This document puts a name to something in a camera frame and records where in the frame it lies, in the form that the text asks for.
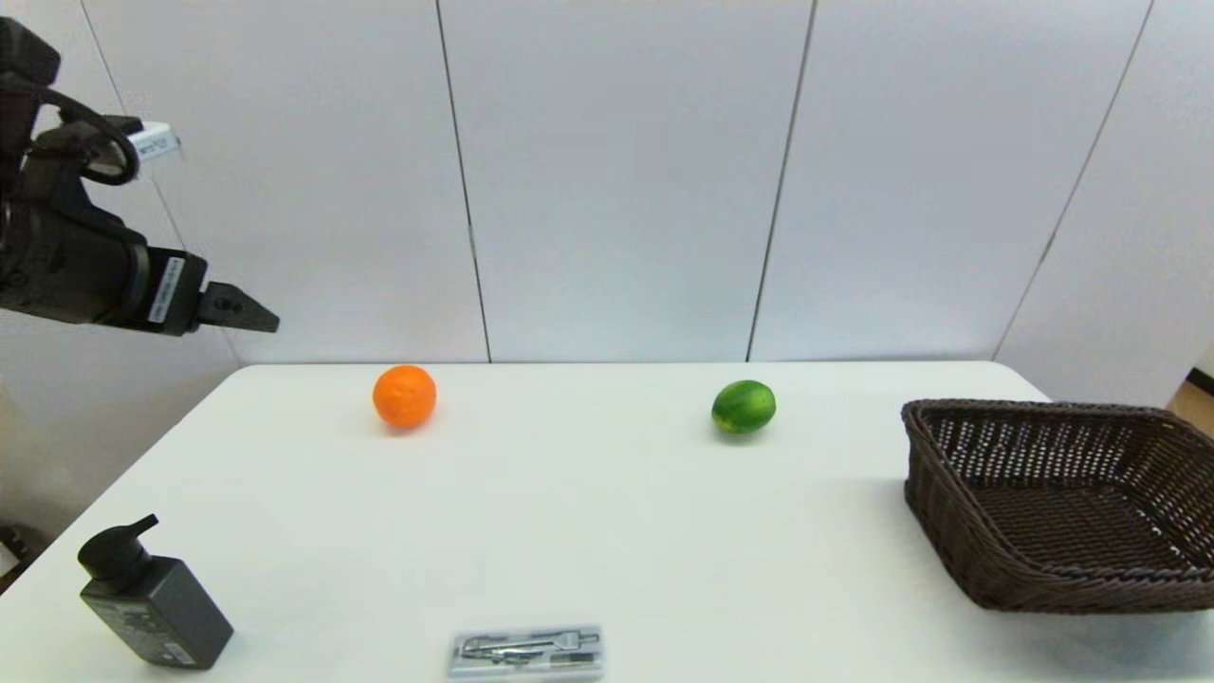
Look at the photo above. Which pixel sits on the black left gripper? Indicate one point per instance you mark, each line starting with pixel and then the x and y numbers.
pixel 171 292

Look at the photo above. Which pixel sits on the orange fruit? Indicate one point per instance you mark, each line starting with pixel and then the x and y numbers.
pixel 404 396

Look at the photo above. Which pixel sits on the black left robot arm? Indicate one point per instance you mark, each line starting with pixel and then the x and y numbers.
pixel 57 266

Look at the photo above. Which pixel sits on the dark grey pump bottle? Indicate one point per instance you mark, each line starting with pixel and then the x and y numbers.
pixel 156 612

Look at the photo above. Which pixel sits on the clear case with metal tools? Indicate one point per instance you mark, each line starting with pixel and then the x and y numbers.
pixel 526 653

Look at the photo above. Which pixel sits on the green lime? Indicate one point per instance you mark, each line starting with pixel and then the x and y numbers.
pixel 744 407

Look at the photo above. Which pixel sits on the dark brown wicker basket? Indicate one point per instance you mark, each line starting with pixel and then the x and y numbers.
pixel 1053 569

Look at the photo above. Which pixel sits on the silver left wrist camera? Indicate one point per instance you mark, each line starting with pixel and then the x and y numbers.
pixel 154 144

